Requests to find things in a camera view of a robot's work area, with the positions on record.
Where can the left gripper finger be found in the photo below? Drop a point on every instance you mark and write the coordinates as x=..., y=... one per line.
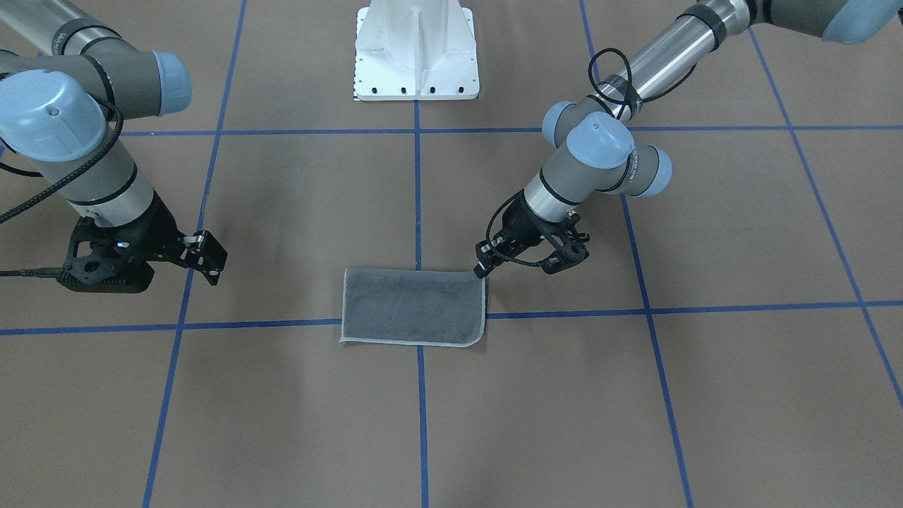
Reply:
x=492, y=251
x=486, y=263

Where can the pink and grey towel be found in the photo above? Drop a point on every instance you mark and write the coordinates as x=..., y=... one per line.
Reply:
x=410, y=307

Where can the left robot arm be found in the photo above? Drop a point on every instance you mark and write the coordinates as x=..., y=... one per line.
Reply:
x=594, y=151

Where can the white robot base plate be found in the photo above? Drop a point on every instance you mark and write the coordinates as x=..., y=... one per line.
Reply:
x=415, y=51

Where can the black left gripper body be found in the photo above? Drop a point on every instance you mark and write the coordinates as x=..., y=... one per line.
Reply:
x=523, y=227

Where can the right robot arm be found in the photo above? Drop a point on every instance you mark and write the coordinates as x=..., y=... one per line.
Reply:
x=64, y=112

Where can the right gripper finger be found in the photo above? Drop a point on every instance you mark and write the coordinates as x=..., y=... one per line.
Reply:
x=204, y=243
x=209, y=267

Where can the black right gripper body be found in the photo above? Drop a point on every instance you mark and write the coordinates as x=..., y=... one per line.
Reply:
x=156, y=230

